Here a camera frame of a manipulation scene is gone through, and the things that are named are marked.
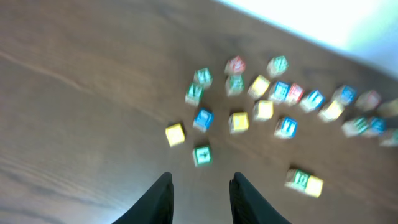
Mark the red U block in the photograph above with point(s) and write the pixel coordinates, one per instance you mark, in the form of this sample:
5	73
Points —
235	66

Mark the blue L block left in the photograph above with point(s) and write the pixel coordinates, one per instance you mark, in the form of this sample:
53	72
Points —
203	120

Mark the blue d block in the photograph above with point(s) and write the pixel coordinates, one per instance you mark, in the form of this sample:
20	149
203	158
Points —
345	95
376	127

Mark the yellow block centre left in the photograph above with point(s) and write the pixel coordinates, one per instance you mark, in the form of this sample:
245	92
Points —
238	122

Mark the blue D block lower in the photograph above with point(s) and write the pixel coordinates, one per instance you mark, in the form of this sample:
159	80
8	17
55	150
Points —
376	127

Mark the yellow block far left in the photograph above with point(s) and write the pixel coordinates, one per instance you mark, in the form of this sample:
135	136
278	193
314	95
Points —
175	134

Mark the blue T block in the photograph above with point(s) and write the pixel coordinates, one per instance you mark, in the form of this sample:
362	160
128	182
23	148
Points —
286	128

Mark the blue P block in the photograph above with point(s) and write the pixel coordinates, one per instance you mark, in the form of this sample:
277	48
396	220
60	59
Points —
279	92

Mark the yellow o block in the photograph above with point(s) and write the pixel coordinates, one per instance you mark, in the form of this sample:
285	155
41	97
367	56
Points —
314	186
331	111

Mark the green V block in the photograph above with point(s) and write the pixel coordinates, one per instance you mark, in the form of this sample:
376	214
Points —
194	94

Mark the yellow S block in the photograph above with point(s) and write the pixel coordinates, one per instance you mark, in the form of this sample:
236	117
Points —
263	110

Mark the green 4 block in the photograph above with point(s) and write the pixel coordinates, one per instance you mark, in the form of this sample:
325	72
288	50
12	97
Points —
202	156

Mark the yellow block upper left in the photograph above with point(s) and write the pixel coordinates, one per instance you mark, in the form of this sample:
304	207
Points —
258	87

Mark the green r block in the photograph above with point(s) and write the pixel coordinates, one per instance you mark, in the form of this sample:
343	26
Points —
297	179
355	127

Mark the red I block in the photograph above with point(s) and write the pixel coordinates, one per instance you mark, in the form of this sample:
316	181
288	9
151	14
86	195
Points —
368	101

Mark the blue D block top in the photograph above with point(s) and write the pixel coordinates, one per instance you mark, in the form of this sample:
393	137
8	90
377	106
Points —
345	95

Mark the blue l block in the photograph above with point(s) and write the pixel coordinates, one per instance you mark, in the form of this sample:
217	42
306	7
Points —
203	120
312	101

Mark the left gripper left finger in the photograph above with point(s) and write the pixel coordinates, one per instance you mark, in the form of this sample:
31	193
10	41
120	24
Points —
156	206

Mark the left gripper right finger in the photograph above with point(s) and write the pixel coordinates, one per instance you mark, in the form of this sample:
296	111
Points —
248	206

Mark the green Z block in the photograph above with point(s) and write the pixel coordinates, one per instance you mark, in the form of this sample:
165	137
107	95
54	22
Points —
277	66

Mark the red A block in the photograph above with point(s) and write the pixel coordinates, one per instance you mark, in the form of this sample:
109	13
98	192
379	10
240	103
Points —
294	95

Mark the green 7 block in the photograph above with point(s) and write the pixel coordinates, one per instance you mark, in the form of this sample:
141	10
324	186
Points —
203	77

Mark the yellow block top right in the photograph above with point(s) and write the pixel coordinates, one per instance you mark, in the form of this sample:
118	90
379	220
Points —
388	109

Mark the green J block left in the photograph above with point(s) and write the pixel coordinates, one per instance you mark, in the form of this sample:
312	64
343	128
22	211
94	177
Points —
234	85

